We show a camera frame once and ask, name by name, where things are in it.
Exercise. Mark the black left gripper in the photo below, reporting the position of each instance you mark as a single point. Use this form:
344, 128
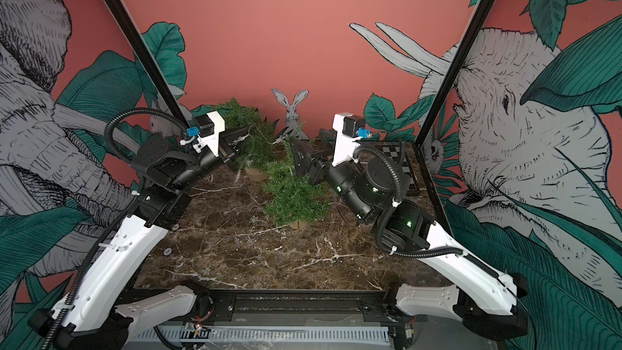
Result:
227, 154

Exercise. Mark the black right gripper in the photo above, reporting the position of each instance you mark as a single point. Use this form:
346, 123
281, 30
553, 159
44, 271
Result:
322, 167

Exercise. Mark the large green christmas tree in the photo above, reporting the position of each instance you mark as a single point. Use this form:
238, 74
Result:
256, 147

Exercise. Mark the large tree wooden base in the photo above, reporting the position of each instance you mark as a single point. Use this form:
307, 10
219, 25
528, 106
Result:
256, 175

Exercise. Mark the small green christmas tree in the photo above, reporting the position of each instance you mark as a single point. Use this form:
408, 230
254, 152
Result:
293, 199

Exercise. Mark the small tree wooden base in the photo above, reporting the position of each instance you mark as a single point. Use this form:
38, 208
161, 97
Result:
299, 225

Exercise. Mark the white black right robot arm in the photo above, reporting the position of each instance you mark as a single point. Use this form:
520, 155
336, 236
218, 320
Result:
373, 186

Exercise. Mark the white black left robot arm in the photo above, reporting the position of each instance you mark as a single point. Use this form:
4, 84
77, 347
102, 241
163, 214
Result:
87, 317

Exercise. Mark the black white chessboard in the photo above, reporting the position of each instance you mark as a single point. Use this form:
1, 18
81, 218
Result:
394, 150

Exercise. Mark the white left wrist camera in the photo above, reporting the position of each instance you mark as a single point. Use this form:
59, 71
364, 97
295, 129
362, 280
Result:
205, 134

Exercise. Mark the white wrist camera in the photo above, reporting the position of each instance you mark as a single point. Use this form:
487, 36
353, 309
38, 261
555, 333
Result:
205, 134
350, 129

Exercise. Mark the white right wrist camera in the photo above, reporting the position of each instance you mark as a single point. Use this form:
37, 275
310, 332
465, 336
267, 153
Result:
350, 129

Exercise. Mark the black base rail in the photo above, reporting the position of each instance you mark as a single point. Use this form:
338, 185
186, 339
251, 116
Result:
373, 306

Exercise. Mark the white slotted cable tray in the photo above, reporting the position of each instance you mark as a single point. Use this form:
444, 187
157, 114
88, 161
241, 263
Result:
240, 337

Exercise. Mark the black frame post left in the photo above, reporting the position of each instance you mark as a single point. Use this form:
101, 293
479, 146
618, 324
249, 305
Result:
138, 44

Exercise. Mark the black frame post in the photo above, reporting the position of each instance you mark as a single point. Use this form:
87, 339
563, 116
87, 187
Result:
464, 48
138, 44

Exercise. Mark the black frame post right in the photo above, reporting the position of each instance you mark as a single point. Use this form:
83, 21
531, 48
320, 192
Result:
464, 48

